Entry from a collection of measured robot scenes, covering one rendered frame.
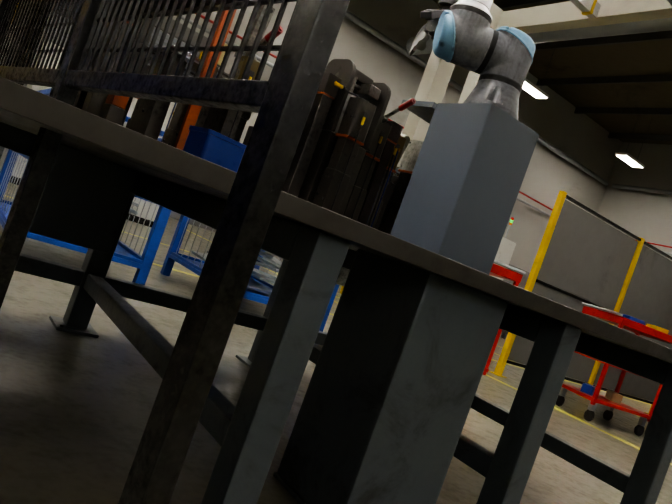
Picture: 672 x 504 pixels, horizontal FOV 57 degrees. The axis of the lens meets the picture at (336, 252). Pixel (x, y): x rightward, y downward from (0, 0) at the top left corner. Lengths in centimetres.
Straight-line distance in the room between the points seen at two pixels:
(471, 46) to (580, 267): 577
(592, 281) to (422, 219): 604
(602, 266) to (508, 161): 605
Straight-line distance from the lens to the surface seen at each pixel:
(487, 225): 164
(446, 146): 165
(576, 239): 717
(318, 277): 122
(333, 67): 201
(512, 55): 174
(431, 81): 996
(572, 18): 631
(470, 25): 172
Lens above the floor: 63
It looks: level
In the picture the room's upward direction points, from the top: 20 degrees clockwise
